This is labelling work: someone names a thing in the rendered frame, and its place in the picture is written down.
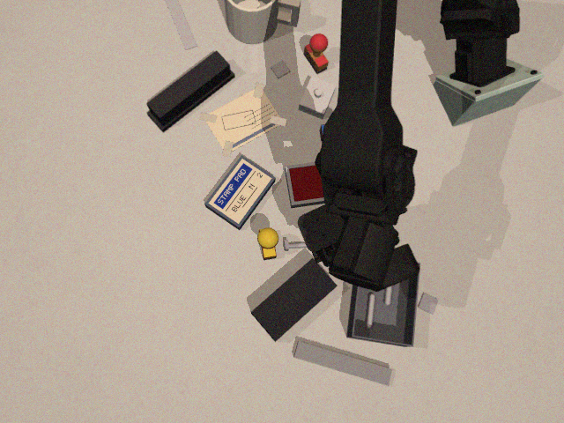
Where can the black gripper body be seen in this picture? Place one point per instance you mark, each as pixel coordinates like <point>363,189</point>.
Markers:
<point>403,264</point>

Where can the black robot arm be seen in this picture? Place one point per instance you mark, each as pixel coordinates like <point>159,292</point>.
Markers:
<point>362,147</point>

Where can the cream inspection card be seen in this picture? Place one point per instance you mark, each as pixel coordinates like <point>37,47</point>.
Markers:
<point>243,120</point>

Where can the grey mug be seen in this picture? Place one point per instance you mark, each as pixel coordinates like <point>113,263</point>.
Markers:
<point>255,21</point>

